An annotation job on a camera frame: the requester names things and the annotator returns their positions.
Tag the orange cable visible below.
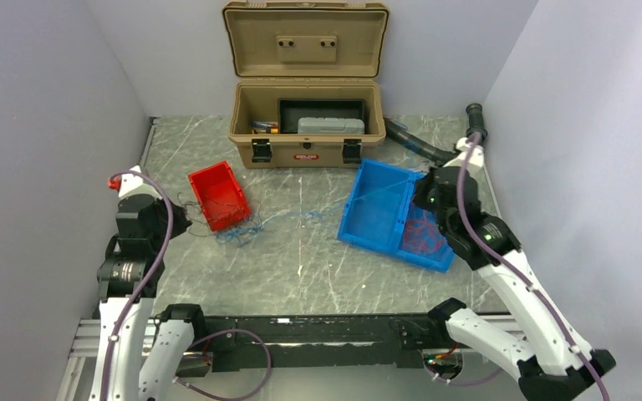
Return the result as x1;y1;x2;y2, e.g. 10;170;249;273
400;218;450;258

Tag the blue cable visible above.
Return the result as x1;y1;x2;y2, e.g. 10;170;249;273
260;176;427;226

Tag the blue two-compartment plastic bin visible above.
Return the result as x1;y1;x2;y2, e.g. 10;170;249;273
337;158;454;273

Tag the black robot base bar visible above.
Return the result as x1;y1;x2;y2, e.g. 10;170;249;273
182;313;460;377

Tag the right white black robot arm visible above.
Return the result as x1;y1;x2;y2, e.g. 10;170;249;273
412;166;616;400

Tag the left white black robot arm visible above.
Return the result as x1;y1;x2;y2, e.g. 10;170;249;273
89;194;209;400

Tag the silver wrench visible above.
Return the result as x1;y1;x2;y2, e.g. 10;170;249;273
417;160;434;172

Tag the red plastic bin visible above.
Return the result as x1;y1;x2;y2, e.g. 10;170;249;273
188;161;251;231

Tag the yellow orange tool in toolbox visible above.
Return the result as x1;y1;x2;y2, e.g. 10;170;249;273
252;121;279;135

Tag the grey case in toolbox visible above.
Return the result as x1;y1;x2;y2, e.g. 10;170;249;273
298;117;365;135

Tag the black tray in toolbox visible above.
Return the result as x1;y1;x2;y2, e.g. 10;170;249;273
278;98;368;134

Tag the tan plastic toolbox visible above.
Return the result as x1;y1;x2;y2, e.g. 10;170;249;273
222;1;390;169

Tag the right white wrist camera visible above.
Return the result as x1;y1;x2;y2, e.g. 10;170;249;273
443;137;485;175

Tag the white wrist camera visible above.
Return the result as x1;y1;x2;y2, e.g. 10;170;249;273
107;165;161;200
443;137;485;175

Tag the black corrugated hose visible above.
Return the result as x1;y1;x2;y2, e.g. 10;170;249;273
384;103;489;166

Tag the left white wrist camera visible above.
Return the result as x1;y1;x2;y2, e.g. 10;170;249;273
107;165;161;200

